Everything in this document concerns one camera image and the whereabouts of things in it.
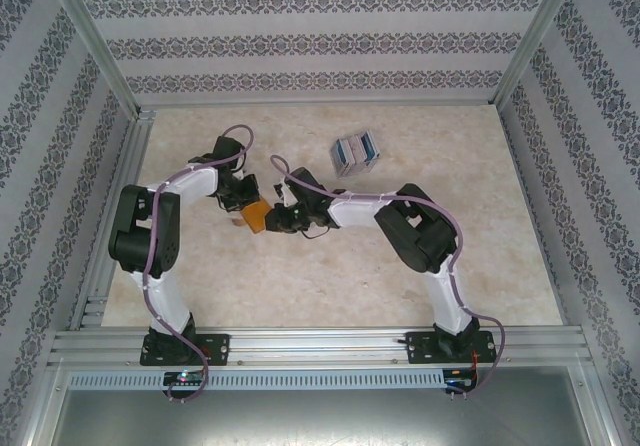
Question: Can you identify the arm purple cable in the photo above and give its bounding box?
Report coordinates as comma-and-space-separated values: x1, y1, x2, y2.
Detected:
141, 124, 256, 405
269, 154, 507, 402

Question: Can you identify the slotted grey cable duct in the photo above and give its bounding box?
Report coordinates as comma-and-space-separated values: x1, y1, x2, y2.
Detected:
67, 369, 447, 391

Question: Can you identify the clear plastic card box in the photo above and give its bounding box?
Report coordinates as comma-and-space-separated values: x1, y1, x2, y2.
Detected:
329, 130, 381, 180

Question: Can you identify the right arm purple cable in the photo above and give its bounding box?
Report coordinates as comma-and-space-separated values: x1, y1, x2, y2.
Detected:
269, 154, 507, 402

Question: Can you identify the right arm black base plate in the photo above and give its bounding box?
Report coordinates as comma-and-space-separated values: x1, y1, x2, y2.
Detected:
404, 329, 499, 366

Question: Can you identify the aluminium front rail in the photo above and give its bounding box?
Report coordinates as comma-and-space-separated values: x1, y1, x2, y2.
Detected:
47, 328, 594, 368

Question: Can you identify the grey metal shelf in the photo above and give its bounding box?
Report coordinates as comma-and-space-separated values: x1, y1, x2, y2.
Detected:
22, 365, 619, 446

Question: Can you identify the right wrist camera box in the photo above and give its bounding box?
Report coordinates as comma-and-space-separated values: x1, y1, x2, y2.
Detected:
273, 178, 295, 208

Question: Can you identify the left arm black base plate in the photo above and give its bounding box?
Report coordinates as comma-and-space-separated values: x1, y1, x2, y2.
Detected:
139, 333, 232, 367

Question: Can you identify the right aluminium frame post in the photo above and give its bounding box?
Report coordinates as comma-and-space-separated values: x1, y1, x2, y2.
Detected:
491, 0, 585, 108

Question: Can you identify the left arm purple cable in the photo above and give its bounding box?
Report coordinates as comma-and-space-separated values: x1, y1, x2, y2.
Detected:
141, 124, 256, 405

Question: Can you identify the aluminium side rail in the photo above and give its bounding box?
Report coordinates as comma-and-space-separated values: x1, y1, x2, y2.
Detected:
68, 108, 157, 331

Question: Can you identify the left aluminium frame post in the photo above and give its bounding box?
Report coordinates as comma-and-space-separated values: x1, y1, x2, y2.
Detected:
37, 0, 142, 117

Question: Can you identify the aluminium frame post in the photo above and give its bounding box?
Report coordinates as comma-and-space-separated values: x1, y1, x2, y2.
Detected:
37, 0, 142, 117
491, 0, 585, 108

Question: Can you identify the orange leather card holder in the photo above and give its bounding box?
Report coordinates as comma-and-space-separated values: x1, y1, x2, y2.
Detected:
232, 198, 275, 236

